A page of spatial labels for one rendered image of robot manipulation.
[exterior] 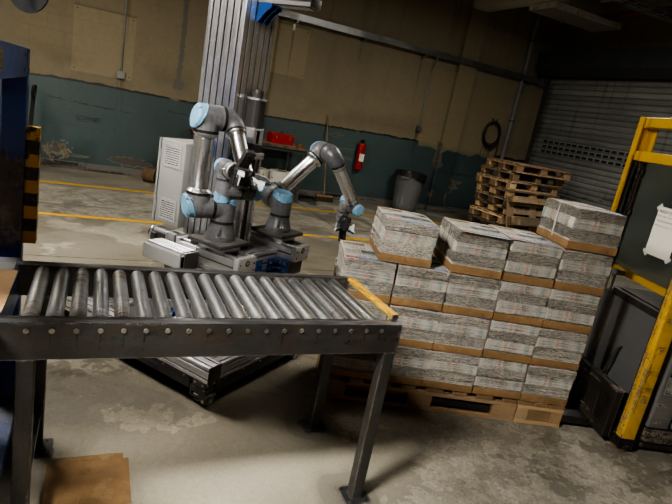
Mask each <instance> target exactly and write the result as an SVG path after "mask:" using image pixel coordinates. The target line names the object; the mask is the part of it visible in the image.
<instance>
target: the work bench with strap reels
mask: <svg viewBox="0 0 672 504"><path fill-rule="evenodd" d="M189 130H190V139H193V136H194V132H193V128H190V127H189ZM279 132H281V131H278V132H272V131H268V132H267V138H266V140H265V139H263V140H262V148H265V149H271V150H278V151H285V152H290V154H289V160H288V167H287V171H285V170H280V169H276V168H275V169H269V170H268V169H266V168H262V167H260V175H263V176H265V177H267V178H268V179H269V180H270V183H268V182H266V184H265V186H271V185H272V184H273V183H274V182H279V181H280V180H281V179H282V178H283V177H285V176H286V175H287V174H288V173H289V172H290V170H291V164H292V158H293V153H298V154H302V155H301V161H302V160H303V159H305V154H306V152H308V149H306V148H299V147H296V146H297V145H295V144H293V143H294V139H295V137H294V135H291V134H285V132H282V133H279ZM301 161H300V162H301ZM300 184H301V181H300V182H299V183H298V184H297V185H296V186H295V187H294V188H293V189H291V190H296V191H295V197H294V201H292V202H293V203H298V196H299V190H300Z"/></svg>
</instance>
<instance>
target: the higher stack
mask: <svg viewBox="0 0 672 504"><path fill-rule="evenodd" d="M625 219H627V217H626V216H624V215H621V214H619V213H615V212H612V211H609V210H608V211H607V210H606V209H603V208H600V207H597V206H593V205H589V204H584V203H579V202H574V201H568V200H562V199H556V198H549V197H547V200H546V204H545V206H544V208H543V211H542V215H541V218H540V223H539V225H538V226H540V227H542V228H544V229H546V230H548V231H550V232H552V233H554V234H556V235H558V236H560V237H563V238H565V239H567V240H569V241H575V242H581V243H587V244H592V245H598V246H604V247H610V248H616V249H617V247H619V244H620V243H621V242H620V241H621V238H622V237H621V235H622V231H623V230H622V229H624V225H625V223H626V221H627V220H625ZM552 233H551V235H552ZM539 236H541V237H543V238H545V239H546V240H548V241H550V242H552V243H554V244H556V245H557V246H559V247H561V249H563V251H562V254H561V255H562V256H561V258H560V260H559V261H560V262H559V265H558V266H557V270H556V273H555V277H554V280H555V281H559V282H565V283H571V284H577V285H583V286H589V287H595V288H601V289H603V288H604V287H605V285H606V282H607V281H606V280H607V278H608V277H609V275H610V272H611V269H612V268H611V266H612V263H613V258H612V257H610V255H609V256H608V255H604V254H598V253H592V252H586V251H580V250H574V249H568V248H565V247H563V246H561V245H559V244H557V243H555V242H553V241H551V240H550V239H548V238H546V237H544V236H542V235H539ZM550 289H551V292H550V293H549V294H550V295H549V298H548V299H547V303H546V308H547V309H546V314H545V316H544V317H543V319H544V321H545V320H548V321H555V322H561V323H568V324H574V325H580V326H586V327H591V326H593V322H594V318H595V314H596V311H597V308H598V303H599V299H600V297H598V296H597V295H591V294H585V293H579V292H573V291H566V290H560V289H554V288H553V287H552V288H550ZM539 328H540V332H539V334H538V337H537V340H536V343H535V348H533V352H532V358H533V357H535V358H541V359H548V360H555V361H562V362H568V363H576V364H578V363H579V362H580V360H581V358H582V353H584V349H585V346H586V344H585V343H586V342H587V337H588V336H587V335H586V334H584V333H578V332H571V331H565V330H558V329H552V328H546V327H542V326H539ZM576 376H577V372H576V371H575V370H569V369H562V368H555V367H548V366H541V365H534V364H527V369H526V376H525V380H524V383H523V384H522V385H523V386H522V388H521V393H522V394H529V395H537V396H544V397H551V398H558V399H565V400H567V398H568V396H569V393H570V390H571V387H572V384H573V382H574V381H575V378H576ZM522 394H521V395H522ZM516 400H517V407H516V410H515V413H514V416H513V422H519V423H526V424H534V425H541V426H549V427H557V428H559V424H560V421H561V418H562V415H563V413H564V409H565V407H564V406H561V405H553V404H546V403H538V402H531V401H524V400H519V399H516Z"/></svg>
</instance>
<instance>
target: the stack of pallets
mask: <svg viewBox="0 0 672 504"><path fill-rule="evenodd" d="M496 162H499V166H496ZM491 169H492V170H494V173H490V170H491ZM556 173H560V174H561V176H560V178H556V177H555V176H556ZM571 175H572V173H569V172H564V171H560V170H555V169H551V168H546V167H542V166H537V165H531V164H526V163H520V162H514V161H509V160H503V159H497V158H492V157H487V162H486V164H485V165H483V164H482V165H481V171H480V173H479V172H477V176H476V179H475V180H476V181H477V187H476V188H475V189H476V193H475V196H474V197H476V199H475V200H476V201H475V204H474V205H470V209H469V213H468V217H467V221H468V222H474V223H480V224H485V225H488V224H491V225H496V226H502V227H506V225H505V216H506V213H505V210H506V207H507V205H506V196H512V195H514V196H522V197H530V198H537V199H543V197H544V196H546V197H549V198H556V199H560V197H558V196H557V191H558V189H559V188H562V185H563V183H564V181H570V177H571ZM486 177H487V178H490V181H486ZM548 180H552V181H554V182H553V185H547V183H548ZM526 185H528V187H527V188H526ZM486 186H488V187H490V189H485V188H486ZM542 187H545V188H548V191H547V193H545V192H542V191H541V190H542ZM485 194H486V195H488V197H484V196H485ZM484 203H487V204H488V205H484ZM479 210H480V211H483V212H482V213H480V212H479ZM500 213H501V214H500ZM477 218H478V219H480V220H477Z"/></svg>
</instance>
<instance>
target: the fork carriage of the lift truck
mask: <svg viewBox="0 0 672 504"><path fill-rule="evenodd" d="M575 371H576V370H575ZM576 372H577V376H576V378H575V381H574V382H573V384H572V387H571V390H570V393H569V396H568V397H569V402H570V403H571V404H572V405H573V406H574V407H575V408H576V409H577V410H581V411H582V412H583V413H584V414H585V415H586V416H587V417H588V418H589V421H588V423H589V424H590V425H591V426H592V427H593V428H594V429H595V430H596V431H597V432H598V433H599V435H600V436H607V437H609V435H610V432H611V430H612V427H613V424H614V421H615V419H616V416H617V413H618V410H619V407H620V405H621V402H622V399H623V396H624V394H625V391H624V390H623V389H622V388H621V387H620V386H618V385H617V384H616V383H615V382H614V381H613V380H612V379H610V378H609V377H608V376H607V375H606V374H605V373H604V372H602V371H601V370H600V369H599V368H598V367H597V366H596V365H594V364H593V363H592V362H591V361H590V360H589V359H588V358H586V357H585V356H584V355H583V354H582V358H581V360H580V362H579V367H578V370H577V371H576Z"/></svg>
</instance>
